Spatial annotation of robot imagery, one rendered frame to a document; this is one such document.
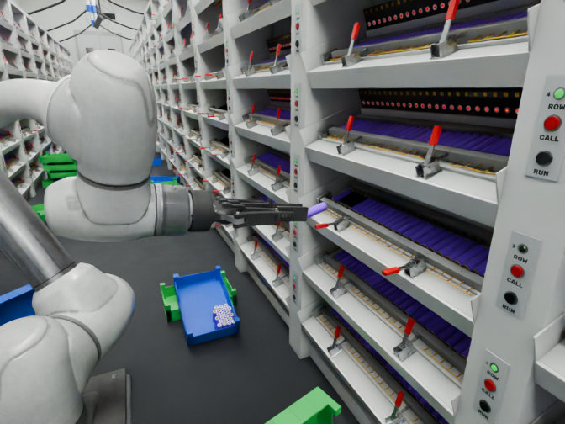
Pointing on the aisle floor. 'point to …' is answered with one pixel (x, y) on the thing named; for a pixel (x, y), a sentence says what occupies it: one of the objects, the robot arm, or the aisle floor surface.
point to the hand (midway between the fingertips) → (288, 212)
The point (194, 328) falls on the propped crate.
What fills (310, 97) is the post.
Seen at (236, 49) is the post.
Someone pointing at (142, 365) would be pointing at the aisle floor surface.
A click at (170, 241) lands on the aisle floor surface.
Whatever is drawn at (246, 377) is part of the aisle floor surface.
